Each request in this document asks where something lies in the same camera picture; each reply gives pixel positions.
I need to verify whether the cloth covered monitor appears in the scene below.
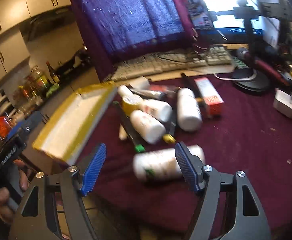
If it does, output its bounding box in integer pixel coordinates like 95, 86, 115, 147
70, 0, 195, 80

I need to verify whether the white test strip stick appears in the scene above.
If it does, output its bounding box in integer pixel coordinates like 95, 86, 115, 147
118, 125, 128, 141

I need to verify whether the red microphone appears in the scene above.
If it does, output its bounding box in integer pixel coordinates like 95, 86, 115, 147
236, 47, 289, 86

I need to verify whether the black microphone stand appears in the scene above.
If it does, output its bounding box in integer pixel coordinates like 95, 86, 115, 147
210, 0, 292, 85

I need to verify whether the white bottle red label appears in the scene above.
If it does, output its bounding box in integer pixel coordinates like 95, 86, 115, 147
130, 110, 166, 144

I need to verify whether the green rag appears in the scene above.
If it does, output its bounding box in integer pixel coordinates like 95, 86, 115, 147
45, 83, 60, 98

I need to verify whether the white bottle with QR code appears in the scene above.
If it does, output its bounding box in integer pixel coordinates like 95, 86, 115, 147
140, 99, 172, 122

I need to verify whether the small white bottle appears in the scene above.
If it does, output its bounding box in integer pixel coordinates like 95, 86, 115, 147
117, 85, 135, 99

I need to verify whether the white charger block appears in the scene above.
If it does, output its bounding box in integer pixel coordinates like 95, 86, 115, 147
129, 76, 150, 89

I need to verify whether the plain white bottle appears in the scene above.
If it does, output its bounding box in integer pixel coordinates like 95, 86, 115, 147
177, 88, 202, 132

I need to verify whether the large oil jar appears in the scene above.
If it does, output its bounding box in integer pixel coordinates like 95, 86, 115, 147
31, 66, 51, 92

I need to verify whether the white cable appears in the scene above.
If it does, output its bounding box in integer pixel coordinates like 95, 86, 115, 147
213, 68, 258, 82

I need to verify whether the black keyboard cable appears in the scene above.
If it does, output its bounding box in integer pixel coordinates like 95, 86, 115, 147
156, 47, 212, 63

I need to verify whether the person's left hand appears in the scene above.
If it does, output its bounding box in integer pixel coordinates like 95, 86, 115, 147
0, 159, 29, 225

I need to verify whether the white box at right edge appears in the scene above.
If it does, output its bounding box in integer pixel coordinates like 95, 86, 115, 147
273, 89, 292, 118

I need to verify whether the black wok pan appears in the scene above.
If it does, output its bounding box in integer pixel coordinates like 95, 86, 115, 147
55, 47, 91, 77

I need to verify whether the yellow cap jar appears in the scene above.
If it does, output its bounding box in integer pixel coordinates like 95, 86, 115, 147
122, 94, 143, 116

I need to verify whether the white keyboard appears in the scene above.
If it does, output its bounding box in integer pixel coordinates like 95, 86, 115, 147
110, 45, 232, 82

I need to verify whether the red white medicine box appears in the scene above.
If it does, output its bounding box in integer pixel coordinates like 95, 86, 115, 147
194, 77, 224, 116

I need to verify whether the silver ointment tube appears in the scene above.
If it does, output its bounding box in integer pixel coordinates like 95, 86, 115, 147
129, 88, 166, 100

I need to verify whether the white bottle with green label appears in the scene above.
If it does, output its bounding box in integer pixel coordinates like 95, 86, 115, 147
132, 144, 206, 182

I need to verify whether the black pen gold band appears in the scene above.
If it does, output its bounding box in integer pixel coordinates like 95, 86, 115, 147
181, 73, 212, 119

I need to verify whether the clear red blister pack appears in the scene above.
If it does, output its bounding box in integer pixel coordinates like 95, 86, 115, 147
149, 85, 181, 98

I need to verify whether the black marker green cap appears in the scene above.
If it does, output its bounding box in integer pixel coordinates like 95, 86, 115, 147
113, 101, 145, 153

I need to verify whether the maroon table cloth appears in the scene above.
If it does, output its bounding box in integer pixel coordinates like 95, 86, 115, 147
81, 76, 292, 239

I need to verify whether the black marker yellow cap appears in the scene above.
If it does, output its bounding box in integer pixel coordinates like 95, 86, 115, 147
162, 109, 176, 144

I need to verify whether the dark sauce bottle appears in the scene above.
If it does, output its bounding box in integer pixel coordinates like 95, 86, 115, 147
45, 61, 60, 83

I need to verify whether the yellow taped white tray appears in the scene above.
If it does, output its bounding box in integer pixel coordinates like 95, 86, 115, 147
32, 83, 117, 166

